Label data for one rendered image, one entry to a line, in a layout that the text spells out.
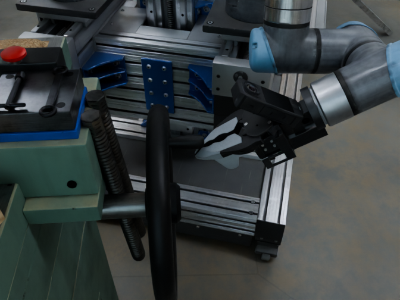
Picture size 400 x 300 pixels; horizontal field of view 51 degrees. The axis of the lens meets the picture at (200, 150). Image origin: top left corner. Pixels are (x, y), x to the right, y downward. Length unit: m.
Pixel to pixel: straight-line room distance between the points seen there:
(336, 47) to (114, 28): 0.70
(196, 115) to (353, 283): 0.77
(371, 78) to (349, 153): 1.33
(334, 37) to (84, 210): 0.47
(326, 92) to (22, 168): 0.43
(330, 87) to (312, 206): 1.09
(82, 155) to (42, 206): 0.10
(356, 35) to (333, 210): 1.07
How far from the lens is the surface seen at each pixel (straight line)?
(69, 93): 0.51
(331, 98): 0.64
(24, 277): 0.59
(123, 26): 1.24
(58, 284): 0.73
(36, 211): 0.57
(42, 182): 0.56
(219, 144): 0.68
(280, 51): 0.70
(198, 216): 1.38
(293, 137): 0.69
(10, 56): 0.56
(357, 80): 0.65
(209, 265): 1.50
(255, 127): 0.66
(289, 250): 1.56
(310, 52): 0.71
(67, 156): 0.52
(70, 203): 0.56
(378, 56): 0.66
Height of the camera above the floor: 1.29
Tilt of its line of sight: 44 degrees down
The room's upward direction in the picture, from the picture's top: straight up
